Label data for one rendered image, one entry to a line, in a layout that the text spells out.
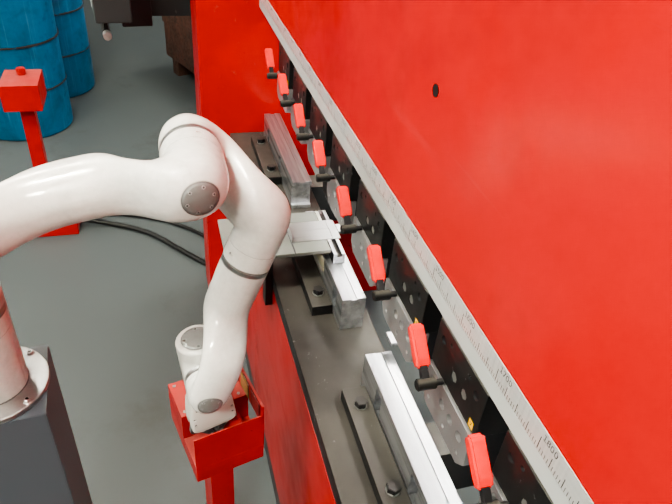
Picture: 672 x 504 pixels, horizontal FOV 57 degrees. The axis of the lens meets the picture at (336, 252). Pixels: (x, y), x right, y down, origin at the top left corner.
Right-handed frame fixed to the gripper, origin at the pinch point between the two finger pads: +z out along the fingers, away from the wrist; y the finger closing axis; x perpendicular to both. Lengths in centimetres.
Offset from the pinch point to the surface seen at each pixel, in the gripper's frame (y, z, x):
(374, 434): -25.9, -14.4, 25.3
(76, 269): 18, 73, -171
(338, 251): -43, -21, -21
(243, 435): -5.0, -2.3, 4.9
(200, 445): 4.6, -5.3, 4.9
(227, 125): -48, -12, -116
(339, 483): -15.3, -12.3, 30.3
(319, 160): -37, -51, -20
